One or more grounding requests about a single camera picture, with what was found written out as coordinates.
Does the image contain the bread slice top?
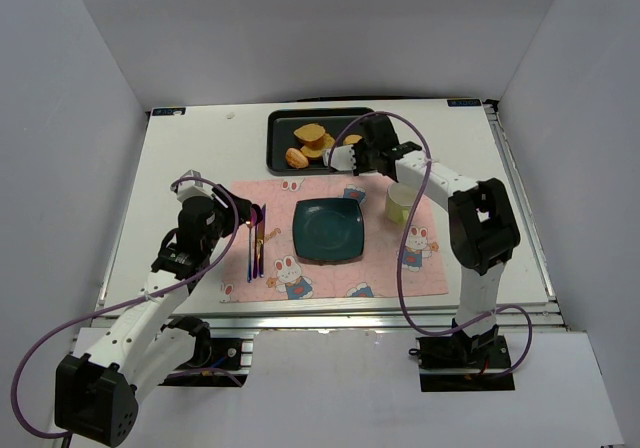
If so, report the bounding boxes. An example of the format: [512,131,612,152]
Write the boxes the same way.
[293,123,326,146]

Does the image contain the bread slice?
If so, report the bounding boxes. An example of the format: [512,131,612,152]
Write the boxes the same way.
[300,133,335,161]
[293,123,326,146]

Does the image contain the metal food tongs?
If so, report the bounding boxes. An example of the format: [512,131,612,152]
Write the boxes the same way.
[324,158,339,173]

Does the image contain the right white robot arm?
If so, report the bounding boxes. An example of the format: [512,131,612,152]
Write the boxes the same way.
[339,111,521,339]

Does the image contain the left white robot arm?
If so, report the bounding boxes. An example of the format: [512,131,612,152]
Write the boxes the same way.
[54,188,257,447]

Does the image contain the bread slice bottom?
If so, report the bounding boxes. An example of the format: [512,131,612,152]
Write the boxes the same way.
[300,133,335,161]

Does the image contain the iridescent knife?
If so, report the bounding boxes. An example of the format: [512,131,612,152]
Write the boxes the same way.
[256,204,266,278]

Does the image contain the round yellow bun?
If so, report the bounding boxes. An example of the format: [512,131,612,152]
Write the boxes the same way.
[342,134,362,146]

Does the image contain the pale green mug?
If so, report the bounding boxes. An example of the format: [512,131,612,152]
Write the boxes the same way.
[385,183,417,226]

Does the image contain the pink bunny placemat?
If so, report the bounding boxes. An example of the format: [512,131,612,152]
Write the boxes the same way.
[221,175,448,303]

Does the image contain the small oval sesame bun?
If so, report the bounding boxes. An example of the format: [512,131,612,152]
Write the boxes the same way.
[285,148,309,169]

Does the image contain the dark green square plate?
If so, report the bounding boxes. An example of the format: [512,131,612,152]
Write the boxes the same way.
[292,197,365,264]

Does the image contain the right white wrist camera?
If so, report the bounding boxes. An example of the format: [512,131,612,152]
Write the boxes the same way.
[322,145,359,176]

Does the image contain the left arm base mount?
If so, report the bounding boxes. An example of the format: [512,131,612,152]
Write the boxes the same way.
[152,316,247,388]

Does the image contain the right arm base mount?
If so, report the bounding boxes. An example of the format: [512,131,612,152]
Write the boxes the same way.
[408,335,516,393]

